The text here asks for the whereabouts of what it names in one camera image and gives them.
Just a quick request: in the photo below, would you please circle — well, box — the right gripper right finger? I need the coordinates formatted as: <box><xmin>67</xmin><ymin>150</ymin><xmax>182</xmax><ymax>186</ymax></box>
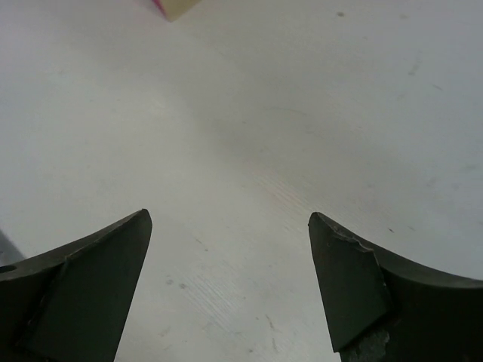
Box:
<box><xmin>308</xmin><ymin>212</ymin><xmax>482</xmax><ymax>361</ymax></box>

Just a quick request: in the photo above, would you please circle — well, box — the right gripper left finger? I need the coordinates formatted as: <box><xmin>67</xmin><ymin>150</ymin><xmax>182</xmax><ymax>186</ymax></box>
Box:
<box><xmin>1</xmin><ymin>209</ymin><xmax>152</xmax><ymax>362</ymax></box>

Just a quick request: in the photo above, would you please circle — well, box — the pink and cream paper bag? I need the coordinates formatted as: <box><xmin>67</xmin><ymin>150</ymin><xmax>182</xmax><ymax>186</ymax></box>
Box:
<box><xmin>152</xmin><ymin>0</ymin><xmax>200</xmax><ymax>22</ymax></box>

